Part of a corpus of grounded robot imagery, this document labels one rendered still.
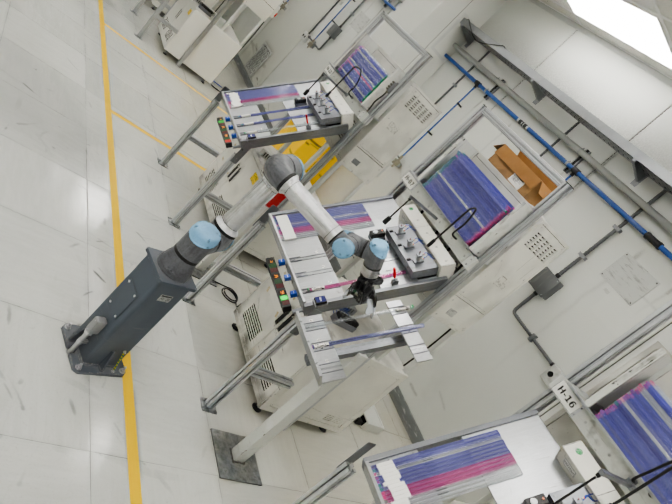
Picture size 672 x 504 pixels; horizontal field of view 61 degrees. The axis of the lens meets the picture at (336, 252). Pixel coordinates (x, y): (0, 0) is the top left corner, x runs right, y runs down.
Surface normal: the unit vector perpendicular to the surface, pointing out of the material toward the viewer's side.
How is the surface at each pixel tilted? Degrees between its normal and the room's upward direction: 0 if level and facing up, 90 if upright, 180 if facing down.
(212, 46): 90
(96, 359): 90
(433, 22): 90
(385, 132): 90
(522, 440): 45
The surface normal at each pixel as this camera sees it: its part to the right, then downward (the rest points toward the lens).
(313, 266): 0.06, -0.75
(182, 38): 0.31, 0.64
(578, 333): -0.64, -0.40
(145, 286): -0.54, -0.24
